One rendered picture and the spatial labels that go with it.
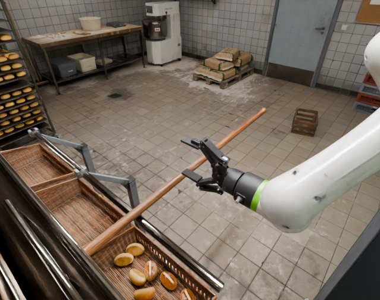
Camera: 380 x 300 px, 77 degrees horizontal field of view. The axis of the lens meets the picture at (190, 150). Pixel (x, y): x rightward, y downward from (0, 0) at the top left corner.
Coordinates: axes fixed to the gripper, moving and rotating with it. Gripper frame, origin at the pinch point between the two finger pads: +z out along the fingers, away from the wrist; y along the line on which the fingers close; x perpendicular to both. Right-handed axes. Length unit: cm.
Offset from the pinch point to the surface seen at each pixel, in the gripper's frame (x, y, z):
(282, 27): 465, 33, 152
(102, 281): -41.8, -9.0, -18.2
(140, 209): -17.6, 14.1, 4.9
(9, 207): -45.7, -12.1, 5.7
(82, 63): 186, 93, 432
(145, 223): -19.0, 16.9, 1.4
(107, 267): -26, 74, 33
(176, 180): 0.1, 13.9, 5.4
